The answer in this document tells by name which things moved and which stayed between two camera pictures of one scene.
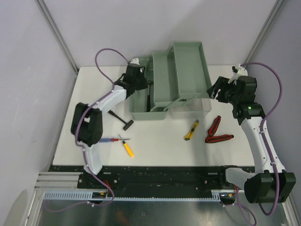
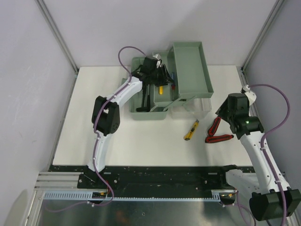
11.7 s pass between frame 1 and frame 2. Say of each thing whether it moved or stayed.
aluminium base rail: stayed
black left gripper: moved
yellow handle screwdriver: moved
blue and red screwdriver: moved
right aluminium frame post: stayed
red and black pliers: stayed
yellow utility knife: stayed
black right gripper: moved
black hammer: moved
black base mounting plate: stayed
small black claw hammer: stayed
